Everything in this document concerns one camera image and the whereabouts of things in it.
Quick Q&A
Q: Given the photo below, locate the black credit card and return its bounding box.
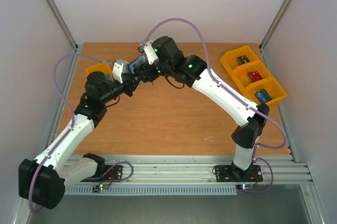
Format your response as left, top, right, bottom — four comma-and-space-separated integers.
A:
236, 55, 250, 65

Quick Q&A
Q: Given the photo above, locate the teal credit card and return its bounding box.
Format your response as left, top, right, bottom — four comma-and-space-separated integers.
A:
105, 74, 114, 81

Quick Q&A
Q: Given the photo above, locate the yellow bin far right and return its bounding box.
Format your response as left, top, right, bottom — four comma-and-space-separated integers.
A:
219, 45, 259, 74

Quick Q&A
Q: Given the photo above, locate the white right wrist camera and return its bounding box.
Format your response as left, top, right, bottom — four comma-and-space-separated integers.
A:
138, 40, 158, 65

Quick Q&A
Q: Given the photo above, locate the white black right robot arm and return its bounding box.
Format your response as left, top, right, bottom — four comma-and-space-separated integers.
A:
137, 36, 270, 181

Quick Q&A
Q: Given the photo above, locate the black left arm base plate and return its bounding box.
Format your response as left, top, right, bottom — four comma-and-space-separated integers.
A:
81, 165, 123, 182

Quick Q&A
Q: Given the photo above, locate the yellow bin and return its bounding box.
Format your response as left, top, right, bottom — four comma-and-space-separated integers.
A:
219, 45, 259, 74
85, 63, 113, 76
232, 60, 272, 88
243, 77, 288, 106

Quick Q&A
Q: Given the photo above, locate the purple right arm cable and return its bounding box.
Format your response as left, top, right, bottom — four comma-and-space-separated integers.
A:
142, 18, 288, 194

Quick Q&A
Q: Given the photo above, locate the aluminium corner post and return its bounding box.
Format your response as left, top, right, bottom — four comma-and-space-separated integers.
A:
46, 0, 78, 51
259, 0, 293, 51

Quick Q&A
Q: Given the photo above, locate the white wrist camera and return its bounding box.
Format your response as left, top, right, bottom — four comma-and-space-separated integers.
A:
112, 60, 128, 83
138, 40, 158, 65

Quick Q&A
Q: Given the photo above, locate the yellow bin near right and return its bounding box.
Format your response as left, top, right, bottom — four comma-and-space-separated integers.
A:
243, 77, 288, 106

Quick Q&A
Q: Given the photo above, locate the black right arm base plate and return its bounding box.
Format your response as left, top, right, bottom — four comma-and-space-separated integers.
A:
212, 164, 263, 182

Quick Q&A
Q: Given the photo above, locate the left small circuit board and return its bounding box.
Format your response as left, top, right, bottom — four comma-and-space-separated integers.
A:
92, 183, 109, 193

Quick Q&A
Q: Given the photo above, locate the small circuit board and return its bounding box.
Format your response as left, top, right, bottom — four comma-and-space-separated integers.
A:
92, 183, 109, 193
236, 183, 255, 192

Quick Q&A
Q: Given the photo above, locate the right aluminium corner post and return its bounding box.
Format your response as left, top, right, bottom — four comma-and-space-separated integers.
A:
259, 0, 293, 51

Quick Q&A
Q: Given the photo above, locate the yellow bin middle right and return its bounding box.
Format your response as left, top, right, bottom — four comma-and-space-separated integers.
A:
232, 60, 272, 88

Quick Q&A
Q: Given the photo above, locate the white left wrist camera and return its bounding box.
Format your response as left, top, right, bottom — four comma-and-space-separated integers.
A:
112, 60, 128, 83

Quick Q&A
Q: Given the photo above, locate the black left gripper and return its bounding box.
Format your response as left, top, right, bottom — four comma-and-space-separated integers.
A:
101, 72, 142, 104

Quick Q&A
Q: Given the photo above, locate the aluminium rail base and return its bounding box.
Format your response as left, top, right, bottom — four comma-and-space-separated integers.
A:
100, 154, 313, 185

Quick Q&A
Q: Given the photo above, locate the blue credit card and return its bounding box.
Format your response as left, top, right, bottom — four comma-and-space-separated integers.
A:
255, 89, 272, 103

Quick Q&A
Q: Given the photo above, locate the grey slotted cable duct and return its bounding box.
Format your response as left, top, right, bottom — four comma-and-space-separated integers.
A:
65, 184, 236, 196

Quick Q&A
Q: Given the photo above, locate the blue leather card holder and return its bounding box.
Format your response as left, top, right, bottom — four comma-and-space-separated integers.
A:
128, 54, 147, 86

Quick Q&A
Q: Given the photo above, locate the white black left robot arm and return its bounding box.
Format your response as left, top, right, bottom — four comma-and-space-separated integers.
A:
18, 71, 137, 209

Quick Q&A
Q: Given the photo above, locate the left aluminium corner post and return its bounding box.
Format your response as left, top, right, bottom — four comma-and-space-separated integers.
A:
46, 0, 78, 51

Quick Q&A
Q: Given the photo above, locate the yellow bin left side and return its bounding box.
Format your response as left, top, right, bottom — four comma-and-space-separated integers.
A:
85, 63, 113, 76

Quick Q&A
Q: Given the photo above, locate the right small circuit board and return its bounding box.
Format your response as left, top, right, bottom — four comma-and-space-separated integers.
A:
236, 183, 255, 192

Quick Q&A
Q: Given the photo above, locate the red credit card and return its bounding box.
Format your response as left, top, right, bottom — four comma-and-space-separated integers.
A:
247, 71, 263, 83

